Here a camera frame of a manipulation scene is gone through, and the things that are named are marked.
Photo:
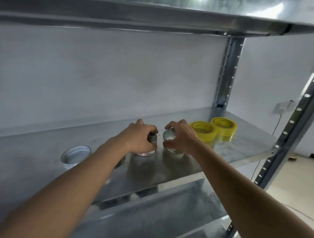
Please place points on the person's right hand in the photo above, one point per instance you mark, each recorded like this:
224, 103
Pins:
187, 139

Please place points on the person's left hand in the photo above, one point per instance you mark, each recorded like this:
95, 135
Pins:
137, 139

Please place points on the yellow tape roll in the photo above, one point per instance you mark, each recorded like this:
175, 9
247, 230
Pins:
230, 131
208, 137

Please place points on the person's left forearm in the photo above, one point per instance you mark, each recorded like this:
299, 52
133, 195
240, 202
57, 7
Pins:
61, 191

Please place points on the person's right forearm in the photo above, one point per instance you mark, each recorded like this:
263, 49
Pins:
250, 196

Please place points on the brown cardboard piece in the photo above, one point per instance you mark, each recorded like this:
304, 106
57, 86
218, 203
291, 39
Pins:
292, 158

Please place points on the galvanized metal shelving rack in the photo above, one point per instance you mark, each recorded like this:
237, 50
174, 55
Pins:
122, 14

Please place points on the white wall fixture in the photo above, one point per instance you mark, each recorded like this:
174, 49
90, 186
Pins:
282, 106

